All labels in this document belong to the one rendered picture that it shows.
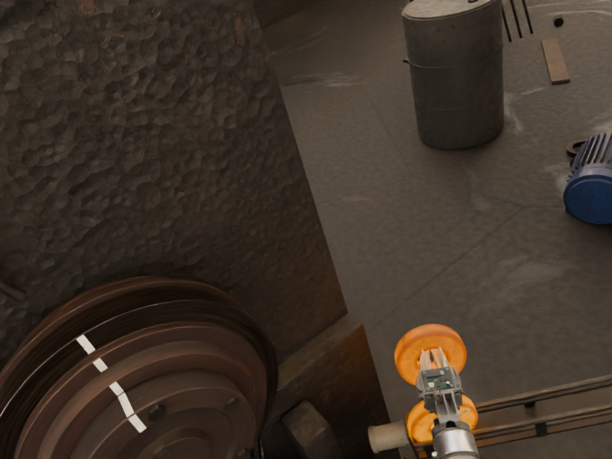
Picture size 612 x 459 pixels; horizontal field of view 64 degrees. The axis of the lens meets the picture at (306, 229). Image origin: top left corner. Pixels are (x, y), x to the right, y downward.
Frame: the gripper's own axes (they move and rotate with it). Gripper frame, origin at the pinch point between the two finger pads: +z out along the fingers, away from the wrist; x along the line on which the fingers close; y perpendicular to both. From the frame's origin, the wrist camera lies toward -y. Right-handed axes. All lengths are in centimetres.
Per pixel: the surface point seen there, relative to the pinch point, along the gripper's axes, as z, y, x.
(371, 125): 282, -108, -6
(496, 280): 92, -93, -44
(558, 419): -11.6, -15.3, -24.0
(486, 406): -5.6, -17.3, -10.6
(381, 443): -10.7, -18.0, 14.7
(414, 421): -9.7, -11.2, 6.1
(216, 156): 10, 53, 31
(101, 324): -20, 49, 45
